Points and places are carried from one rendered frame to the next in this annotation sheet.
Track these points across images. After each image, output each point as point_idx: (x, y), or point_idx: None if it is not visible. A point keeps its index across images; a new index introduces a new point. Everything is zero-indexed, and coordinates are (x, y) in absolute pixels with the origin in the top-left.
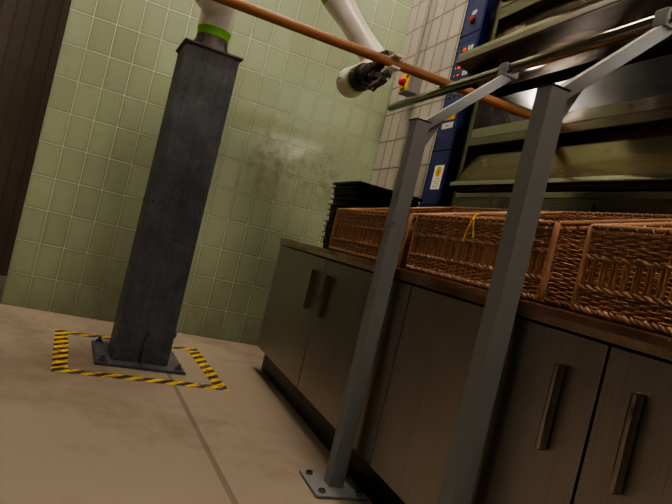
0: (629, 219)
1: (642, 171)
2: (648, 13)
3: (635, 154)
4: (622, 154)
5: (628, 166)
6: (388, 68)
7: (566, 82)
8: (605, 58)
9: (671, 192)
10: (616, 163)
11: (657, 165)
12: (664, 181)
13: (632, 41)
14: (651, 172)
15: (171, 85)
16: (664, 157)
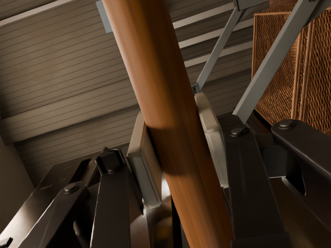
0: (305, 62)
1: (302, 208)
2: (153, 244)
3: (291, 232)
4: (298, 245)
5: (305, 225)
6: (208, 103)
7: (231, 15)
8: (216, 44)
9: None
10: (309, 240)
11: (291, 204)
12: None
13: (205, 65)
14: (298, 201)
15: None
16: (283, 207)
